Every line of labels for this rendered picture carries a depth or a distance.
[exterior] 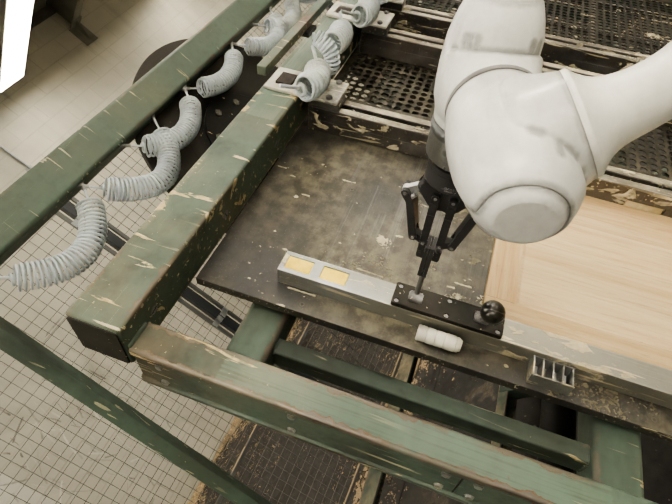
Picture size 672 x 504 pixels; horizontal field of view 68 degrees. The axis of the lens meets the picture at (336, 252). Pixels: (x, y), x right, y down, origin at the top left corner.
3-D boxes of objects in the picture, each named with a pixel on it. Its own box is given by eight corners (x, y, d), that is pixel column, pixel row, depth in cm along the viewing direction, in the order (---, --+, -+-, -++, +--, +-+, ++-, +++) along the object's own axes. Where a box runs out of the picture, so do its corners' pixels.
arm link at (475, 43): (423, 93, 65) (431, 155, 57) (451, -37, 54) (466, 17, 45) (505, 99, 66) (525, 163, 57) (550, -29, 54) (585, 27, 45)
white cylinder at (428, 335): (413, 342, 90) (457, 357, 89) (416, 333, 88) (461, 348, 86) (417, 329, 92) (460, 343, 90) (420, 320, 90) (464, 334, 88)
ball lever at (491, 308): (488, 332, 89) (504, 326, 76) (467, 326, 89) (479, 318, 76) (494, 312, 89) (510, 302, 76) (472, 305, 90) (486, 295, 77)
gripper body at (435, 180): (420, 165, 65) (408, 216, 72) (485, 182, 63) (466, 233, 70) (432, 133, 70) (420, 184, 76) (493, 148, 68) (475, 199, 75)
